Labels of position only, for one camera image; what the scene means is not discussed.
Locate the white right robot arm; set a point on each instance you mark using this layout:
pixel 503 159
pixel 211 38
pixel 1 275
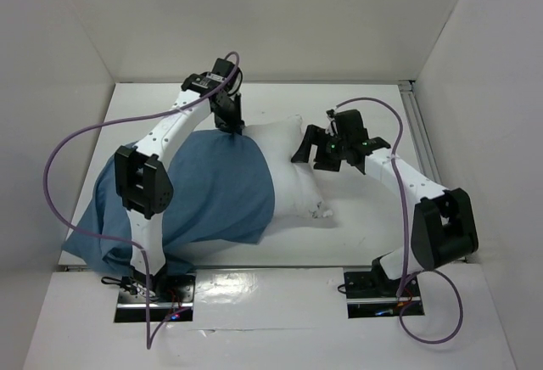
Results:
pixel 438 222

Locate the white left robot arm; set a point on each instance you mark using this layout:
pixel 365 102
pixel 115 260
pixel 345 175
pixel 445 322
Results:
pixel 141 171

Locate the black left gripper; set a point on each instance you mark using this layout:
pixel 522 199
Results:
pixel 233 125

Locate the white pillow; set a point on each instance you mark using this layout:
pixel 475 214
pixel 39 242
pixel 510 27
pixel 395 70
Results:
pixel 295 189

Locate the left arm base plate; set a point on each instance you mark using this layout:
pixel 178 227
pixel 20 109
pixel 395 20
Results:
pixel 174 299

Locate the aluminium frame rail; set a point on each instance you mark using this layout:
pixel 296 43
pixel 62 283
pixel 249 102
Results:
pixel 419 134

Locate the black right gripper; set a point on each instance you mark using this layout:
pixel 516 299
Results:
pixel 321 149

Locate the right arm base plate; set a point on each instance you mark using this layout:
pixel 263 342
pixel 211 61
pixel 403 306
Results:
pixel 365 298

